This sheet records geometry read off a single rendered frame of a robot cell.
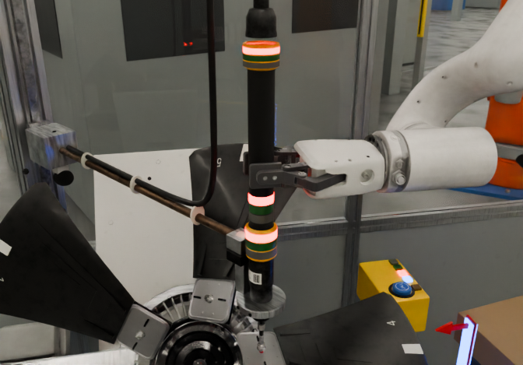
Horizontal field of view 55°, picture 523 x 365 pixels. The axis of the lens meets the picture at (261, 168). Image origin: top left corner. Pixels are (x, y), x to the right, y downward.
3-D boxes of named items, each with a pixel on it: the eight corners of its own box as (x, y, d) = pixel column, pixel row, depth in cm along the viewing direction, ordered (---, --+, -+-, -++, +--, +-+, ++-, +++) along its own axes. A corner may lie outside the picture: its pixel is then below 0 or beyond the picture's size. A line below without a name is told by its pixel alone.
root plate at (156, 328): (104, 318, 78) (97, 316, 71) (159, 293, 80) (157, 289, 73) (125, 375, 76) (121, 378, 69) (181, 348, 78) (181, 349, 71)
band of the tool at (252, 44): (235, 68, 60) (235, 43, 59) (260, 63, 63) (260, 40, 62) (261, 73, 57) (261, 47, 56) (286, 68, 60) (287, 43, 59)
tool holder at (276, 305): (216, 298, 74) (214, 239, 70) (250, 278, 78) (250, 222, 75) (261, 326, 68) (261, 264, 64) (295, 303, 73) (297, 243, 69)
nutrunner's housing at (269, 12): (242, 317, 73) (236, -19, 56) (261, 306, 76) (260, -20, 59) (261, 330, 71) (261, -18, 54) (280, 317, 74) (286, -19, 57)
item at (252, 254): (238, 252, 69) (238, 244, 69) (260, 240, 72) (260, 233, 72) (261, 264, 67) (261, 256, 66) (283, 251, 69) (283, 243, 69)
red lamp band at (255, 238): (238, 235, 68) (238, 227, 68) (260, 224, 71) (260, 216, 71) (261, 247, 66) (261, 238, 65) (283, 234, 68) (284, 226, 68)
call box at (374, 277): (355, 298, 124) (358, 261, 120) (393, 293, 126) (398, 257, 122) (382, 342, 109) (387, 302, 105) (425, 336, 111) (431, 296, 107)
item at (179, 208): (59, 154, 106) (58, 148, 105) (65, 152, 107) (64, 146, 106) (238, 245, 71) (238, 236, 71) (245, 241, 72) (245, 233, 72)
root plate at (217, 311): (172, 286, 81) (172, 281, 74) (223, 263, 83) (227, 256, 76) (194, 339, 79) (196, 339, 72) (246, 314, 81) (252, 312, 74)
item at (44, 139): (28, 161, 112) (21, 124, 109) (58, 153, 117) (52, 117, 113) (49, 173, 105) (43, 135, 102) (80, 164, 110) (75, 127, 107)
